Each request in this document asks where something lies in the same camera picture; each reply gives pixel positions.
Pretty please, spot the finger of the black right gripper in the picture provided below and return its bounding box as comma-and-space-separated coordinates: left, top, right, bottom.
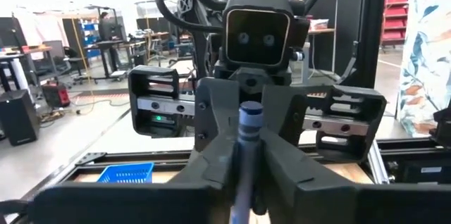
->
262, 85, 308, 146
194, 77, 241, 153

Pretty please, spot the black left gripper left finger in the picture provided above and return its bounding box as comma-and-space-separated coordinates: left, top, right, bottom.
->
28, 130, 240, 224

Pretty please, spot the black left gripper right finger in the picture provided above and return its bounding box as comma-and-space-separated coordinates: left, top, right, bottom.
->
255, 130, 451, 224

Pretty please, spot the blue crayon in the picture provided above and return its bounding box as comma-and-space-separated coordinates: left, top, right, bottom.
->
228, 100, 265, 224

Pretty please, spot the blue plastic basket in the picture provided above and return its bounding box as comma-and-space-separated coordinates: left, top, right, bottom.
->
97, 162, 155, 185

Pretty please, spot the black box with white label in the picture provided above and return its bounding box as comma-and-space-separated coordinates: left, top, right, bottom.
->
382, 146, 451, 186

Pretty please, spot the black standing desk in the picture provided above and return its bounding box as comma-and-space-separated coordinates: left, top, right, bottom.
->
86, 39, 147, 82

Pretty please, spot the white storage box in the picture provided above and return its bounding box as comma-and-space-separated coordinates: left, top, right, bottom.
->
309, 18, 330, 31

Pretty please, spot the person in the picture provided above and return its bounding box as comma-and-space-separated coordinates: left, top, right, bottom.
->
97, 11, 123, 42

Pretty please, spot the blue storage shelf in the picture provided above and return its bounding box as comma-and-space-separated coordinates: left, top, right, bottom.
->
80, 22, 101, 58

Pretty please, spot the red and black equipment case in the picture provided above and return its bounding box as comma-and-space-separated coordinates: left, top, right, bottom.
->
41, 81, 71, 108

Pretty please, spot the black partition panel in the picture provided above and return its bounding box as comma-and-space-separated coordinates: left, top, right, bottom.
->
302, 0, 364, 77

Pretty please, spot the gray office chair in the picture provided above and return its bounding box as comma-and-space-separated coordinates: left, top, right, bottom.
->
42, 39, 87, 86

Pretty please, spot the black computer tower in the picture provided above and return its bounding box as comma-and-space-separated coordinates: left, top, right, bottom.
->
0, 89, 40, 147

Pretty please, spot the red storage shelf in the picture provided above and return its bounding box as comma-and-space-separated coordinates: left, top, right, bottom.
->
380, 0, 412, 47

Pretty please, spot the floral print curtain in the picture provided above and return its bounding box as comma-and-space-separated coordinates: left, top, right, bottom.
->
396, 0, 451, 139

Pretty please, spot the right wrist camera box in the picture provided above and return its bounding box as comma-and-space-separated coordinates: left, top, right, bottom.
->
221, 0, 296, 69

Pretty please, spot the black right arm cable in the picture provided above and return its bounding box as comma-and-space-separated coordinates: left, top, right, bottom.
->
154, 0, 228, 35

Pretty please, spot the black aluminium table frame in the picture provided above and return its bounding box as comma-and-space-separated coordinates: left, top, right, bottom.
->
20, 0, 451, 200

